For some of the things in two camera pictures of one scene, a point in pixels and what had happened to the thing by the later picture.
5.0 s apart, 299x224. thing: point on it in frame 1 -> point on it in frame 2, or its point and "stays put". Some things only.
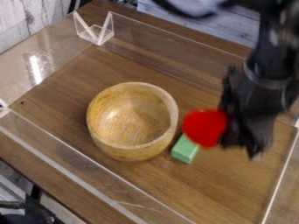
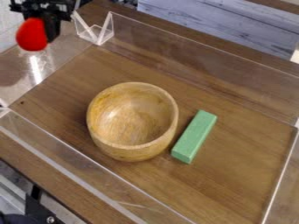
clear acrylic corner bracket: x=97 y=33 stays put
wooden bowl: x=132 y=119 stays put
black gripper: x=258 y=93 -> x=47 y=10
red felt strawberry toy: x=204 y=126 -> x=31 y=34
